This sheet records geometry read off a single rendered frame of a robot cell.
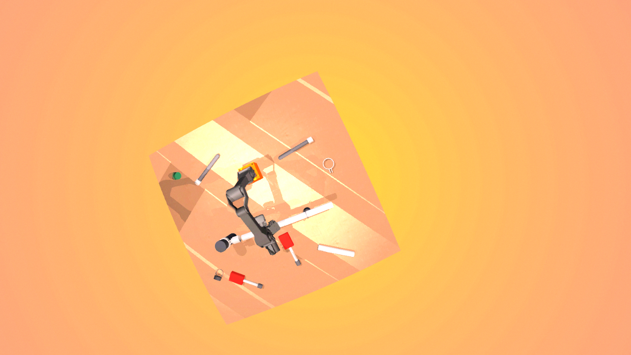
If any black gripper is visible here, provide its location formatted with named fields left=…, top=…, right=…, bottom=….
left=254, top=214, right=267, bottom=227

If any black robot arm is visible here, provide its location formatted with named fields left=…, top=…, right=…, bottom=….
left=226, top=166, right=280, bottom=255

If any white cylinder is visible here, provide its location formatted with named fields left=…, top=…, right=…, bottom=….
left=317, top=245, right=354, bottom=257

